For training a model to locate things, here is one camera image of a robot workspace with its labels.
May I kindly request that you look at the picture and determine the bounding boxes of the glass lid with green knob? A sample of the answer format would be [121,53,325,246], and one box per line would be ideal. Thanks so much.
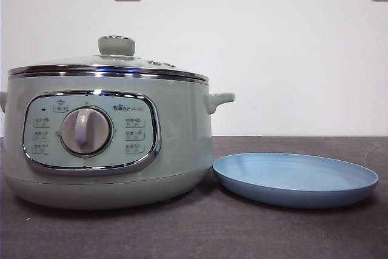
[8,36,210,82]

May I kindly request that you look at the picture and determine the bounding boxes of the pale green electric steamer pot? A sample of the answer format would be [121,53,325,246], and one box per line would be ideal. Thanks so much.
[0,72,236,210]

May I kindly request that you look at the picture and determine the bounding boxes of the blue round plate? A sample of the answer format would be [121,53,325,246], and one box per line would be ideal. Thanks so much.
[212,152,380,210]

